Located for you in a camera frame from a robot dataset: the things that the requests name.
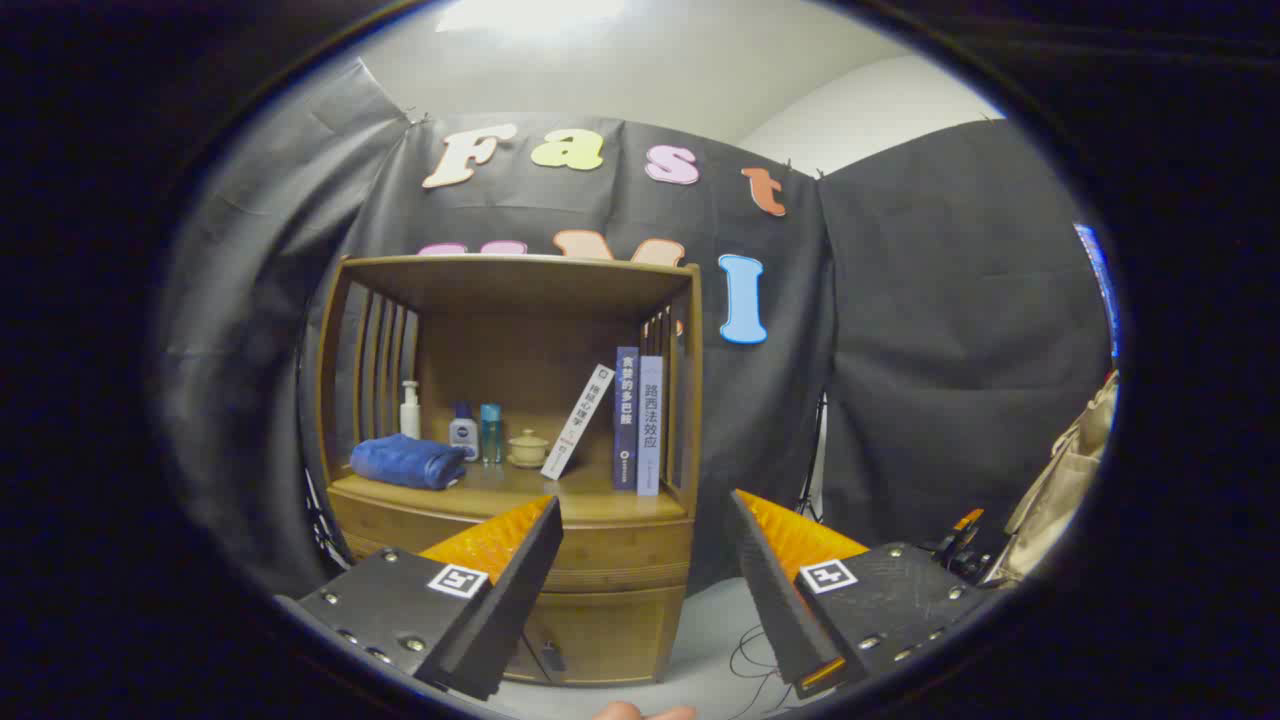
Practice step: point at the wooden cabinet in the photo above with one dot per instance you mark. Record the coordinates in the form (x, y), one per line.
(520, 300)

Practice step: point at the black backdrop cloth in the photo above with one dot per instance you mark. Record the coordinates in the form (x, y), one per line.
(900, 350)

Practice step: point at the wooden drawer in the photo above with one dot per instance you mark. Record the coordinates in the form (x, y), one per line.
(620, 550)

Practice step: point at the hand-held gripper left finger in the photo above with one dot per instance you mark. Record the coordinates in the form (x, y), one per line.
(520, 590)

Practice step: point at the wooden cabinet door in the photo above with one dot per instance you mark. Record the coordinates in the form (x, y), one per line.
(610, 635)

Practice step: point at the white book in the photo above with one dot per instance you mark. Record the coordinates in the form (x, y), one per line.
(580, 420)

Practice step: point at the blue rolled towel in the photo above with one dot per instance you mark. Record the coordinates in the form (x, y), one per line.
(405, 462)

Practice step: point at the white pump bottle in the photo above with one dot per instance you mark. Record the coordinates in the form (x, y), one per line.
(410, 420)

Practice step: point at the computer monitor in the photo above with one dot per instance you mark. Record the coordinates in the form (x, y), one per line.
(1100, 280)

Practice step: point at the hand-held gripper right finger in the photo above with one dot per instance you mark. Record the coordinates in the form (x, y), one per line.
(770, 590)

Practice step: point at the white bottle with blue cap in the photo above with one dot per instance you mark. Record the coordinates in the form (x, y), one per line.
(463, 435)

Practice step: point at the clear blue bottle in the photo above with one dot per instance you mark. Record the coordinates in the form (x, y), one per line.
(491, 435)

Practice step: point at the pale grey book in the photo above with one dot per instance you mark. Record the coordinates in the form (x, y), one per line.
(650, 430)

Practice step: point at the beige lidded teacup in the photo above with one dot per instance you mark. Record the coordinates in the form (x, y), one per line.
(527, 450)

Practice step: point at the beige bag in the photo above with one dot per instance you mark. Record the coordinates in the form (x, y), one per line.
(1060, 480)

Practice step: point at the black light stand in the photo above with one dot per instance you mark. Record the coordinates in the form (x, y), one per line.
(806, 500)

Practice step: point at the dark blue book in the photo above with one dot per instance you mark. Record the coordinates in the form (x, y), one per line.
(626, 420)

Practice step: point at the black clamp with orange tip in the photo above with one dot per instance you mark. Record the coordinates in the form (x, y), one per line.
(955, 555)

